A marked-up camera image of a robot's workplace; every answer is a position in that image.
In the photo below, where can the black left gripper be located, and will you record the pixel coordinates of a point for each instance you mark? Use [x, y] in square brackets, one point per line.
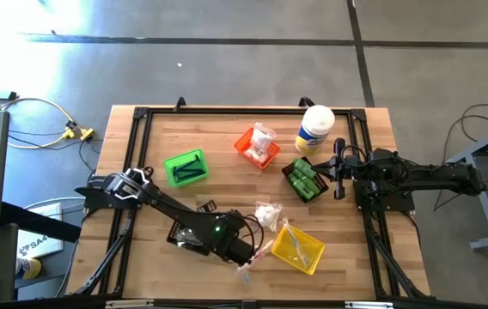
[239, 253]

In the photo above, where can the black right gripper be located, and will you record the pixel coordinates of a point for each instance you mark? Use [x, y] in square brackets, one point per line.
[340, 169]

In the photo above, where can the red toothbrush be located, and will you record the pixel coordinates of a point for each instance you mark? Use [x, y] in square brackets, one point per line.
[263, 253]

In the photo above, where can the clear bag of white cotton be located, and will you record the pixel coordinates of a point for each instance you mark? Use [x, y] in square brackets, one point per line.
[267, 214]
[262, 137]

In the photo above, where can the blue toothbrush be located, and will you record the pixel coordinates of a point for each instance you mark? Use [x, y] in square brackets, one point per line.
[297, 244]

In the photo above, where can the black plastic basket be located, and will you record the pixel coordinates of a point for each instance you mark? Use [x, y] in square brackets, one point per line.
[322, 186]
[174, 235]

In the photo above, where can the vanity pack bag with card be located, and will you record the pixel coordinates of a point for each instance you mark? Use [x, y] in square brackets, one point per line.
[256, 155]

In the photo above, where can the blue disposable razor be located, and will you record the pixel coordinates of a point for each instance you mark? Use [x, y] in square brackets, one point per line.
[192, 173]
[188, 164]

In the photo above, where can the green plastic basket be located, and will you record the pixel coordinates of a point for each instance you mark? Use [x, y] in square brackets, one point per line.
[171, 171]

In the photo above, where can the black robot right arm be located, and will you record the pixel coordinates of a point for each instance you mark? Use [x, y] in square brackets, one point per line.
[424, 176]

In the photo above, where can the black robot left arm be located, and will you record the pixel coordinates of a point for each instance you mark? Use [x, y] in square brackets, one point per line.
[175, 210]

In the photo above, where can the disinfecting wipes canister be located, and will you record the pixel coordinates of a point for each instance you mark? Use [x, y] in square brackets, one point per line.
[317, 120]

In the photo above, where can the black clamp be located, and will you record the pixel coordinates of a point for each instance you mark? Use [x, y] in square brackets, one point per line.
[179, 104]
[305, 101]

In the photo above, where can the yellow plastic basket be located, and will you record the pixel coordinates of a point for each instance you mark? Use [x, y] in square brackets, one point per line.
[312, 253]

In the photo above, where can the orange plastic basket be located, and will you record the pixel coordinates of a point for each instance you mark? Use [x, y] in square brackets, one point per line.
[240, 147]

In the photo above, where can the white printed box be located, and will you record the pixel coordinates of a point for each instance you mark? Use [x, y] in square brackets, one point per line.
[38, 244]

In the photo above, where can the yellow blue container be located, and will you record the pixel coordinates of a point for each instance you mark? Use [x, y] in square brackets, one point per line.
[31, 268]

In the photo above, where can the black aluminium table frame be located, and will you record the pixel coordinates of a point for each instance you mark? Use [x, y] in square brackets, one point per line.
[248, 111]

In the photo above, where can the silver metal bracket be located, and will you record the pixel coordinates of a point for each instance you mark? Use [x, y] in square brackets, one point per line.
[368, 305]
[128, 304]

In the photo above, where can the grey desk frame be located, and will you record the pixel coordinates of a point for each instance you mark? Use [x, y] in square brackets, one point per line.
[484, 223]

